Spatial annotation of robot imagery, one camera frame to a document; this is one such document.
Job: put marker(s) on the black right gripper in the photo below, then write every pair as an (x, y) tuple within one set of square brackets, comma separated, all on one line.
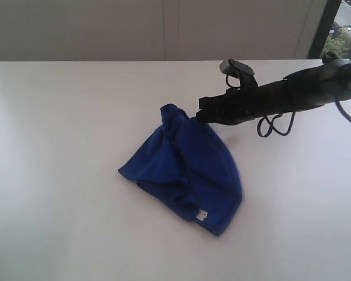
[(250, 101)]

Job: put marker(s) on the blue microfiber towel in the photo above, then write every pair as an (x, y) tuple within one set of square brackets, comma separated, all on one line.
[(186, 166)]

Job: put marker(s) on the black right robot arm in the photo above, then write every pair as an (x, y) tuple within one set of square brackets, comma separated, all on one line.
[(302, 90)]

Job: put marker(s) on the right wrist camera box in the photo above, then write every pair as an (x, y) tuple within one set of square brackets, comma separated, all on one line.
[(234, 68)]

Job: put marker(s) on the black window frame post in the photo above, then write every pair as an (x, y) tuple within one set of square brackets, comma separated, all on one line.
[(322, 32)]

